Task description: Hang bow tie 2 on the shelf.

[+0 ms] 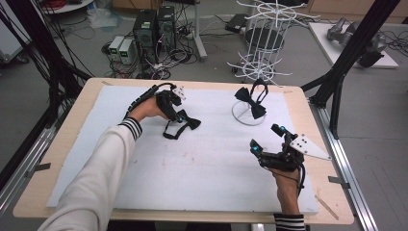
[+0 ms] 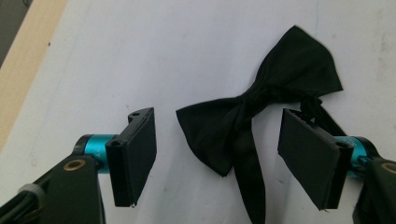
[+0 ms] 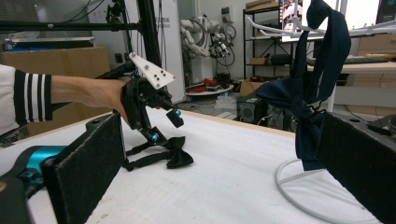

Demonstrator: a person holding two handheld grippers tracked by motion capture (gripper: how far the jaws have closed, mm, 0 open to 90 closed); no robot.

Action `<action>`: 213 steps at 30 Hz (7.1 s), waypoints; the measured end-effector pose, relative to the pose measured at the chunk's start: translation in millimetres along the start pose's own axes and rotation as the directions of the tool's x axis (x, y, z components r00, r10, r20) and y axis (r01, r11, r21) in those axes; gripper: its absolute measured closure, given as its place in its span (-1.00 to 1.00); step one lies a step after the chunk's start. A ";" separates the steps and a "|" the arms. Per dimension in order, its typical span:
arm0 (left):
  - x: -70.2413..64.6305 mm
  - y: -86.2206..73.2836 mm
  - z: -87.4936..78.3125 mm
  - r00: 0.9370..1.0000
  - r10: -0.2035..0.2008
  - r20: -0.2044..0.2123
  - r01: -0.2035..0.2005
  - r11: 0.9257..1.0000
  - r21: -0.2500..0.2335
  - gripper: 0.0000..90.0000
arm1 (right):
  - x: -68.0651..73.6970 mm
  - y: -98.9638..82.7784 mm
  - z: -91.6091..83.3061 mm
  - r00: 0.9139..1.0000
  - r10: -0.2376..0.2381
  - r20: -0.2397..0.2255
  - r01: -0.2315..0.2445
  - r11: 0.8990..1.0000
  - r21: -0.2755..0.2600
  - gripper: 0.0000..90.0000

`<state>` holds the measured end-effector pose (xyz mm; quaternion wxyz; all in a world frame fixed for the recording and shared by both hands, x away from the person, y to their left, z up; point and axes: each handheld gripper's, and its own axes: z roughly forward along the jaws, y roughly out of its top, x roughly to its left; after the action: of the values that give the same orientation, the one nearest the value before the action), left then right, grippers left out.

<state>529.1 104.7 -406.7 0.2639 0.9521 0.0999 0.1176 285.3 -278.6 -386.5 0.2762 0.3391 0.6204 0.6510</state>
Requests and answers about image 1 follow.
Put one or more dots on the clear plastic bag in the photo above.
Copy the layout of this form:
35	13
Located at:
102	18

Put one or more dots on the aluminium rail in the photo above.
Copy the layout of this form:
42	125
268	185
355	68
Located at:
29	154
343	160

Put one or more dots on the white stand leg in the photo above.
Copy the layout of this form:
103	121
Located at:
199	38

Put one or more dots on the round white table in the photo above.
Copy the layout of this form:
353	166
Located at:
67	6

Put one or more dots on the person's left hand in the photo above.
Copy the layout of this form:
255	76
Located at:
147	109

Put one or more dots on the black flat box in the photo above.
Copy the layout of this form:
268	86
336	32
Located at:
235	23

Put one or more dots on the thin wooden stick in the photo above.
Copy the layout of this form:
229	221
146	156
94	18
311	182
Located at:
327	208

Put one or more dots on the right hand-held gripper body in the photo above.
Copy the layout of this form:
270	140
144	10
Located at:
288	159

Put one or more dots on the person's right hand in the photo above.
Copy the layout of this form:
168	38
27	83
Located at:
288	186

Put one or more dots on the grey power supply unit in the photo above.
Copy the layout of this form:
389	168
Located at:
126	51
114	47

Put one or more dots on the white foam mat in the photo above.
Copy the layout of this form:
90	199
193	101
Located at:
208	173

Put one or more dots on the black round stool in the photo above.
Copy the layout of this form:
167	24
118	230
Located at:
255	40

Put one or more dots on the grey metal clamp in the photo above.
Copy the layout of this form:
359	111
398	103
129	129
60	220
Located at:
336	181
40	167

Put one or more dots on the black computer tower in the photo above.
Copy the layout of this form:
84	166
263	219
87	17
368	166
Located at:
166	27
145	35

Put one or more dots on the white floor board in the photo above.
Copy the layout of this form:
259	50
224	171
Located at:
327	41

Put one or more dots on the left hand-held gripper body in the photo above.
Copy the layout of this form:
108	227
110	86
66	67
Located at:
166	101

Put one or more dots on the black bow tie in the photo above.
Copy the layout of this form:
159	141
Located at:
251	101
192	123

